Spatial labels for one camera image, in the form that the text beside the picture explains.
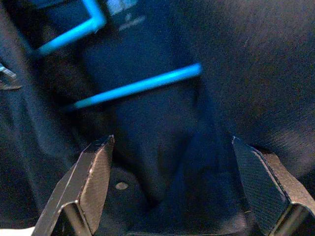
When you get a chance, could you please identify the dark navy shirt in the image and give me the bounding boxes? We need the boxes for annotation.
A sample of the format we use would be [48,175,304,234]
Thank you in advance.
[0,0,315,236]

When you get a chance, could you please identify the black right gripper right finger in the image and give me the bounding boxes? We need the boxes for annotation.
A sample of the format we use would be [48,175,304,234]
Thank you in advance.
[232,136,315,236]

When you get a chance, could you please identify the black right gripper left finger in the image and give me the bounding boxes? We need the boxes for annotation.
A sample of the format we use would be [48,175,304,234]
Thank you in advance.
[31,134,116,236]

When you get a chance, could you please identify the blue plastic hanger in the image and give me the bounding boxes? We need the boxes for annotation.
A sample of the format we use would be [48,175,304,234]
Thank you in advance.
[36,0,203,109]

